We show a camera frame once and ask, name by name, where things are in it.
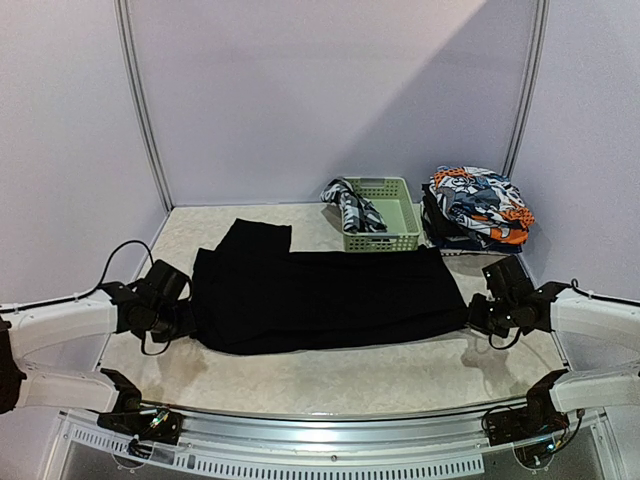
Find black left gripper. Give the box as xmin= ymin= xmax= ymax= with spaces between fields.
xmin=149 ymin=298 xmax=198 ymax=342

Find black t-shirt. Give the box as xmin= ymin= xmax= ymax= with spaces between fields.
xmin=191 ymin=219 xmax=468 ymax=356

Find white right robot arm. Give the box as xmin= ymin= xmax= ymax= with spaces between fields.
xmin=468 ymin=281 xmax=639 ymax=436

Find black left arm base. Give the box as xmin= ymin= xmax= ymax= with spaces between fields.
xmin=97 ymin=369 xmax=184 ymax=445

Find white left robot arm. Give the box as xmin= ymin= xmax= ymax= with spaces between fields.
xmin=1 ymin=282 xmax=196 ymax=434

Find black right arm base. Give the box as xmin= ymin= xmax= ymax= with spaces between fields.
xmin=481 ymin=369 xmax=585 ymax=454

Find dark folded clothes stack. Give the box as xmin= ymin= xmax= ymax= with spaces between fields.
xmin=421 ymin=184 xmax=483 ymax=251

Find pale green plastic laundry basket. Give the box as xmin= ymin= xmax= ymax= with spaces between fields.
xmin=342 ymin=177 xmax=422 ymax=253

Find orange blue patterned folded garment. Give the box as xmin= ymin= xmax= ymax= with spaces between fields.
xmin=429 ymin=166 xmax=535 ymax=246

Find black white patterned garment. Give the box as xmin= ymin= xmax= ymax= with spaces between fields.
xmin=320 ymin=178 xmax=387 ymax=234

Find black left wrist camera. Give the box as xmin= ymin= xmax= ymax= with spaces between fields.
xmin=142 ymin=260 xmax=192 ymax=303

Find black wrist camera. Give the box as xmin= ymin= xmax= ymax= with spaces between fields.
xmin=142 ymin=260 xmax=192 ymax=303
xmin=482 ymin=255 xmax=534 ymax=302

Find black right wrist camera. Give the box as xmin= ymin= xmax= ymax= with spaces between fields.
xmin=482 ymin=255 xmax=534 ymax=302

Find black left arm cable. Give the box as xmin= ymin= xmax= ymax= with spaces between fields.
xmin=0 ymin=240 xmax=156 ymax=309

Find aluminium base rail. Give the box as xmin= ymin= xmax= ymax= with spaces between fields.
xmin=43 ymin=399 xmax=628 ymax=479

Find right corner wall post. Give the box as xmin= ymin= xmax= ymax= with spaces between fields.
xmin=502 ymin=0 xmax=550 ymax=177

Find corner wall post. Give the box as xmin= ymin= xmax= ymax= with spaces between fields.
xmin=502 ymin=0 xmax=550 ymax=177
xmin=114 ymin=0 xmax=175 ymax=214

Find left corner wall post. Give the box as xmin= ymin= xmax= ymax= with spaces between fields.
xmin=114 ymin=0 xmax=175 ymax=214

